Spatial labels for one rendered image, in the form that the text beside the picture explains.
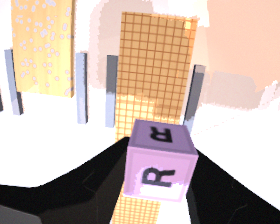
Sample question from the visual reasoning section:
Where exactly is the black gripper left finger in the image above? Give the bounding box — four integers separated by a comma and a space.
0, 136, 131, 224

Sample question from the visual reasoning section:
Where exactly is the light purple cube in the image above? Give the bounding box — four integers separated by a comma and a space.
123, 119, 199, 204

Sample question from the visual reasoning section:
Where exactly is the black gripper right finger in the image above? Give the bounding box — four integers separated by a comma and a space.
185, 148, 280, 224

